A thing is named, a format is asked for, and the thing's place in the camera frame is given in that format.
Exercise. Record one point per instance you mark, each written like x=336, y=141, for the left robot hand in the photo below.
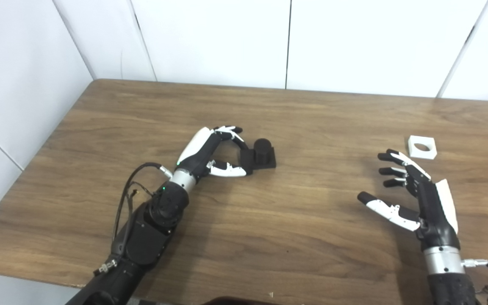
x=201, y=152

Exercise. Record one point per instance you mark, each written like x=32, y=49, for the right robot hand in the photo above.
x=434, y=212

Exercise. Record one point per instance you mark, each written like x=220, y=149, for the white square piece with hole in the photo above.
x=429, y=153

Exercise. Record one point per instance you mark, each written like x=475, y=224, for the black peg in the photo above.
x=263, y=154

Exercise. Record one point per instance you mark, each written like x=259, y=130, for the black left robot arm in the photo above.
x=151, y=233

